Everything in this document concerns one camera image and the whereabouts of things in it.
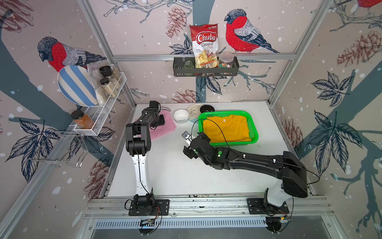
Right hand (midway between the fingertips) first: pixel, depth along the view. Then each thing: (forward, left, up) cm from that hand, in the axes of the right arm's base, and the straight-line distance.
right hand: (191, 139), depth 79 cm
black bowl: (+36, -9, -13) cm, 39 cm away
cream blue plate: (+37, +1, -17) cm, 41 cm away
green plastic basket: (+14, -39, -11) cm, 42 cm away
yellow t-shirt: (+18, -29, -15) cm, 37 cm away
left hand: (+25, +23, -16) cm, 38 cm away
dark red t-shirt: (+19, -9, -15) cm, 26 cm away
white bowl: (+29, +10, -15) cm, 34 cm away
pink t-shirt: (+21, +18, -16) cm, 32 cm away
